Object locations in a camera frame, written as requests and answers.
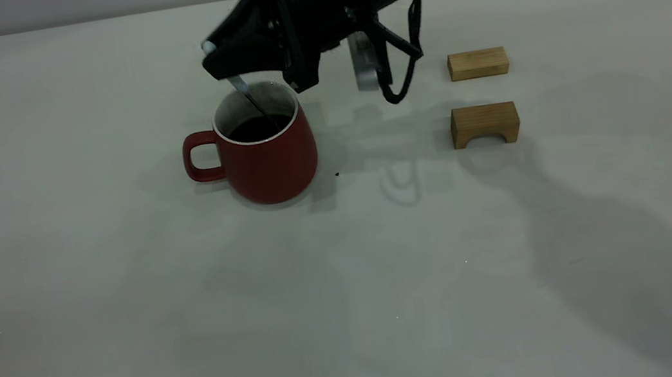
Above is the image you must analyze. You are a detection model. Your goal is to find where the black right camera cable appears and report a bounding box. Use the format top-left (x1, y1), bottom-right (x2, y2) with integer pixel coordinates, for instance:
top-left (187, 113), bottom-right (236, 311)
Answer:
top-left (366, 0), bottom-right (436, 107)

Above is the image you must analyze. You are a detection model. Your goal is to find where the red ceramic mug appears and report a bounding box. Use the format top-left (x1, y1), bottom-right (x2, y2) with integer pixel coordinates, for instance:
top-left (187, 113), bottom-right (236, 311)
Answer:
top-left (174, 75), bottom-right (324, 216)

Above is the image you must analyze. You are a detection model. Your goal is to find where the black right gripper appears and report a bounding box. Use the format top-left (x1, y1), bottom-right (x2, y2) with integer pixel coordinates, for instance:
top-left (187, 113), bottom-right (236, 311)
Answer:
top-left (194, 0), bottom-right (375, 107)

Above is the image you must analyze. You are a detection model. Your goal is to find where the flat rectangular wooden block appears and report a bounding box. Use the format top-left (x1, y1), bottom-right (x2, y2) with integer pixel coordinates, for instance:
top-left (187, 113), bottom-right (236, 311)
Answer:
top-left (446, 46), bottom-right (511, 82)

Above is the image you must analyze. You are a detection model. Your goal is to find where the metal spoon with white handle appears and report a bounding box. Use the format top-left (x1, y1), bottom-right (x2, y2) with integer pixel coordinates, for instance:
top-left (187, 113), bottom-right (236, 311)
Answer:
top-left (200, 32), bottom-right (279, 131)

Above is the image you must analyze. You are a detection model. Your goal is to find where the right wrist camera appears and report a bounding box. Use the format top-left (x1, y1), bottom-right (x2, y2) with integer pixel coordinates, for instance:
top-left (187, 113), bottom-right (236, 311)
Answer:
top-left (346, 29), bottom-right (383, 93)

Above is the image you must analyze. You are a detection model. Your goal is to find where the arched wooden block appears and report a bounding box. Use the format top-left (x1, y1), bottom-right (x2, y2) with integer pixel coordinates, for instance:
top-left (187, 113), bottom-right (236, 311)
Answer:
top-left (448, 100), bottom-right (523, 151)

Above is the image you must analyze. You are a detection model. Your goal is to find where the dark coffee liquid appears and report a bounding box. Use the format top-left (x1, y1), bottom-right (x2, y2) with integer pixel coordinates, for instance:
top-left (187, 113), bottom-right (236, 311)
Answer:
top-left (225, 112), bottom-right (293, 146)

